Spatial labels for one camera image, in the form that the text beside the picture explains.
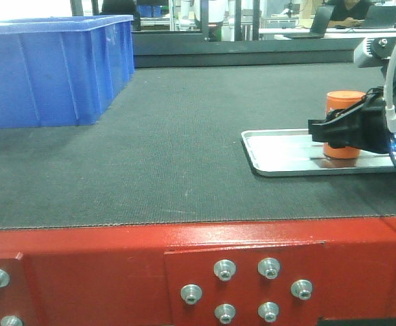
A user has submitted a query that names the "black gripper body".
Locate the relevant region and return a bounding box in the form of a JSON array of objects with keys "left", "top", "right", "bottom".
[{"left": 308, "top": 94, "right": 396, "bottom": 153}]

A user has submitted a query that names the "dark conveyor belt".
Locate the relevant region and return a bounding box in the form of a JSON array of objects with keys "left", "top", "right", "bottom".
[{"left": 0, "top": 63, "right": 396, "bottom": 229}]

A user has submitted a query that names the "blue bin on conveyor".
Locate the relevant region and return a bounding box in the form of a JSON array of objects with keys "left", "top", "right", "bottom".
[{"left": 0, "top": 15, "right": 134, "bottom": 128}]

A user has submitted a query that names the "white metal tray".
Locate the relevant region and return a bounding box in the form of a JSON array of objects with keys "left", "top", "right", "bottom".
[{"left": 241, "top": 129, "right": 395, "bottom": 177}]

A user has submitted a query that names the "black laptop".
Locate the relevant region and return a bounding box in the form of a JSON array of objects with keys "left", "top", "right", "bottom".
[{"left": 283, "top": 5, "right": 334, "bottom": 39}]

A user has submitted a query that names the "person at laptop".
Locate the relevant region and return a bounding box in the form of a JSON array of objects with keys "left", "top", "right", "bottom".
[{"left": 325, "top": 0, "right": 374, "bottom": 28}]

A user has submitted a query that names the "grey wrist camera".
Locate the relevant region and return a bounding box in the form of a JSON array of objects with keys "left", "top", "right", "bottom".
[{"left": 353, "top": 37, "right": 396, "bottom": 68}]

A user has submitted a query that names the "red conveyor frame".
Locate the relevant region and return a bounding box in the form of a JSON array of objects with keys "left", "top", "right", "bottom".
[{"left": 0, "top": 217, "right": 396, "bottom": 325}]

